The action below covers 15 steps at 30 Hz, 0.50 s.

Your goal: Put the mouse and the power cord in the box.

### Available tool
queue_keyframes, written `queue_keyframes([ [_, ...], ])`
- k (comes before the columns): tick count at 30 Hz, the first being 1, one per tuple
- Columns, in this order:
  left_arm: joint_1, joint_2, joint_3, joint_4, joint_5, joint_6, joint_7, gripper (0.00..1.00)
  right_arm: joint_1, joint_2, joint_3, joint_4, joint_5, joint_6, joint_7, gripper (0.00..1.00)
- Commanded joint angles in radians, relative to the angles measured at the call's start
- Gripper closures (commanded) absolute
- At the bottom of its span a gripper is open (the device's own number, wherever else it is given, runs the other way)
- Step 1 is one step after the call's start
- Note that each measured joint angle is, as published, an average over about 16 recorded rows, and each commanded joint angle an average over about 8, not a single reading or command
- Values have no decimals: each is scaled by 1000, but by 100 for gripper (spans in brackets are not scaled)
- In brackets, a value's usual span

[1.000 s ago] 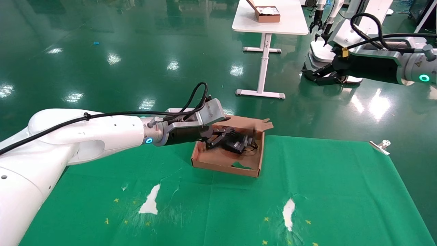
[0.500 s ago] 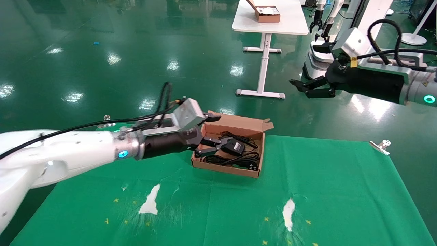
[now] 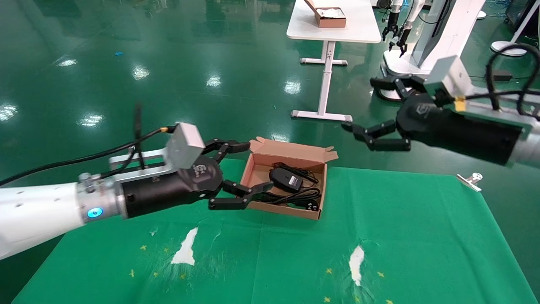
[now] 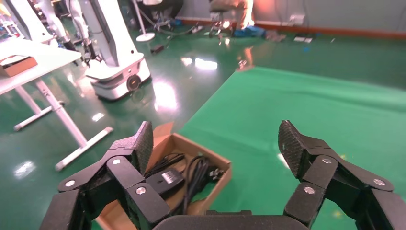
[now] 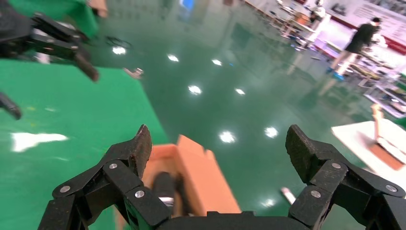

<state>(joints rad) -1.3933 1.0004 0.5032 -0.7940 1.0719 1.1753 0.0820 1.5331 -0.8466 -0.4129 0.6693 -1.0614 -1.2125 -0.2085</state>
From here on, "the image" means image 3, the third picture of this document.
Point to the green table cloth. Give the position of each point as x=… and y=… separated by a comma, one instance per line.
x=379, y=236

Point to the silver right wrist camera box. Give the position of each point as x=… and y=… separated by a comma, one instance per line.
x=449, y=78

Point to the silver camera bracket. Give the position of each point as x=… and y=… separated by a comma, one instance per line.
x=147, y=171
x=498, y=114

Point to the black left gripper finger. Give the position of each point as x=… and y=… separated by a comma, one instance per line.
x=238, y=196
x=225, y=146

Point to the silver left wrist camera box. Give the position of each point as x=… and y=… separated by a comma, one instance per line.
x=183, y=145

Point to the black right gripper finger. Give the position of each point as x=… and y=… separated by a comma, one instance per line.
x=405, y=84
x=379, y=137

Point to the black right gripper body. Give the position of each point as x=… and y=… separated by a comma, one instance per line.
x=464, y=131

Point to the white standing table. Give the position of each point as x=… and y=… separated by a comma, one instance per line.
x=358, y=29

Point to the brown box with white contents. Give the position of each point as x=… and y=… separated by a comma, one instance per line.
x=331, y=21

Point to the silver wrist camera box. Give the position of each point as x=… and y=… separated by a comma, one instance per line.
x=449, y=78
x=183, y=145

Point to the black power brick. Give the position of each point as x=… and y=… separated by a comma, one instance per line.
x=502, y=76

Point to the silver left camera bracket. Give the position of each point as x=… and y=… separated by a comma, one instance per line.
x=147, y=171

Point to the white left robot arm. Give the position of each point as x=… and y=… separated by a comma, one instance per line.
x=38, y=211

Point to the white pedestal fan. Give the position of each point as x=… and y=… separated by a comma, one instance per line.
x=508, y=48

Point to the dark equipment frame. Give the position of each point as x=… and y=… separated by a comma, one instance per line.
x=521, y=10

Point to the metal table clip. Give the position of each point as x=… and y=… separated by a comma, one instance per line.
x=471, y=180

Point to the open brown cardboard box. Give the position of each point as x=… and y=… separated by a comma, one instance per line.
x=257, y=177

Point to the white wheeled robot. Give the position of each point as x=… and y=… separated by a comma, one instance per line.
x=438, y=25

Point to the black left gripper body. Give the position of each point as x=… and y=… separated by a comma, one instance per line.
x=177, y=188

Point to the silver right camera bracket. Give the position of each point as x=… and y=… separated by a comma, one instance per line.
x=498, y=114

